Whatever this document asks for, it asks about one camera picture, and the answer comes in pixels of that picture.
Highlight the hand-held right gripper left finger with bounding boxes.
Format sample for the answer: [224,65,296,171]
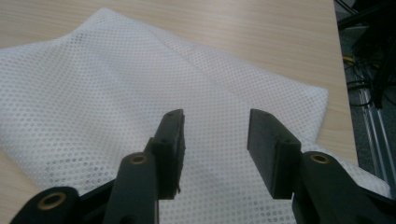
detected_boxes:
[144,108,187,201]

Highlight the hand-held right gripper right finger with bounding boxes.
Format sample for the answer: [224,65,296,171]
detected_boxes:
[247,108,303,200]

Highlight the white mesh laundry bag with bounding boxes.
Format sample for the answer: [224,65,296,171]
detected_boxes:
[0,7,392,224]

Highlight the black metal stand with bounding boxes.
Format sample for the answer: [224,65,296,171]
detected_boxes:
[333,0,396,32]

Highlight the aluminium floor rail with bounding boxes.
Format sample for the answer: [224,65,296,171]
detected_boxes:
[357,88,396,189]

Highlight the black floor cables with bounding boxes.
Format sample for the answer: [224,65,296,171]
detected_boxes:
[341,46,396,109]

